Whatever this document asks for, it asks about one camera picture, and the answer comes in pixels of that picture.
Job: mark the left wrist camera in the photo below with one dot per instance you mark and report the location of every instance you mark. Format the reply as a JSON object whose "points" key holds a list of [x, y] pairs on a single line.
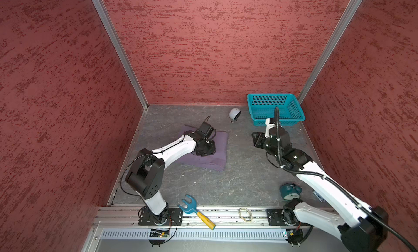
{"points": [[206, 130]]}

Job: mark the white slotted cable duct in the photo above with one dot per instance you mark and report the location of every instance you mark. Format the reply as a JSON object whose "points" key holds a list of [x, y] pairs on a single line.
{"points": [[226, 235]]}

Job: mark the aluminium corner post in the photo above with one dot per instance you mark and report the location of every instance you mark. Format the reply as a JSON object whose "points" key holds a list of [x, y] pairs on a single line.
{"points": [[335, 37], [115, 40]]}

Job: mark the teal plastic basket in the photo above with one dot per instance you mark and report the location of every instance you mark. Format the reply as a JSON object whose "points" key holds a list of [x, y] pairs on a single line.
{"points": [[262, 106]]}

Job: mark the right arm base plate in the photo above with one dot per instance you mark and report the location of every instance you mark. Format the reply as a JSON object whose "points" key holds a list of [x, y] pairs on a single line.
{"points": [[280, 217]]}

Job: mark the left aluminium corner post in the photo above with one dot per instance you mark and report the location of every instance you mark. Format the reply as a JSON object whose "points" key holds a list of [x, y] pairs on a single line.
{"points": [[115, 40]]}

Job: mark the blue fork tool yellow handle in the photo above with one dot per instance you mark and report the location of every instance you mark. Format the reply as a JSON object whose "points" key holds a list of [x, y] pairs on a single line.
{"points": [[191, 207]]}

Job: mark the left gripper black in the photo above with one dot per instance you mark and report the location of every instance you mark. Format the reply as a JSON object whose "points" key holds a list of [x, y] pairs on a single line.
{"points": [[211, 151]]}

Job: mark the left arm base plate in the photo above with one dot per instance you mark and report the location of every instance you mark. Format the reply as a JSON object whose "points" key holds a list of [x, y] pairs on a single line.
{"points": [[169, 216]]}

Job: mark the aluminium frame rail front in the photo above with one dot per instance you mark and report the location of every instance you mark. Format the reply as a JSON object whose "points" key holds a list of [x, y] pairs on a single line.
{"points": [[223, 217]]}

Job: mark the small blue white stapler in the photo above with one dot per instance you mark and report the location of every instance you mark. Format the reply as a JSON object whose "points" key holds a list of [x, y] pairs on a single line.
{"points": [[319, 197]]}

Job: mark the right aluminium corner post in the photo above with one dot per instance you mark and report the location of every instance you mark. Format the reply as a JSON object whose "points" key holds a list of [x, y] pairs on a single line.
{"points": [[335, 37]]}

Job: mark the white round mug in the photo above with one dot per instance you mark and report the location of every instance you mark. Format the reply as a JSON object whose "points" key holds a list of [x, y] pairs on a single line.
{"points": [[234, 114]]}

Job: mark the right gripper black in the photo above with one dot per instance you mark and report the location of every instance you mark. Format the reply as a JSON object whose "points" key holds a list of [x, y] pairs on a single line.
{"points": [[259, 136]]}

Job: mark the purple trousers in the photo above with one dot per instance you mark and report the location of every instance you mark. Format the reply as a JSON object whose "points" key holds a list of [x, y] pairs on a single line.
{"points": [[215, 161]]}

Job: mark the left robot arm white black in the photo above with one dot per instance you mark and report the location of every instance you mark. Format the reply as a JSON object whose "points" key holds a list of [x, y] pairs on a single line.
{"points": [[146, 171]]}

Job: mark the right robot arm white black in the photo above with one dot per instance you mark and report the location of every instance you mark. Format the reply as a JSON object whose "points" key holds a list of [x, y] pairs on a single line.
{"points": [[357, 225]]}

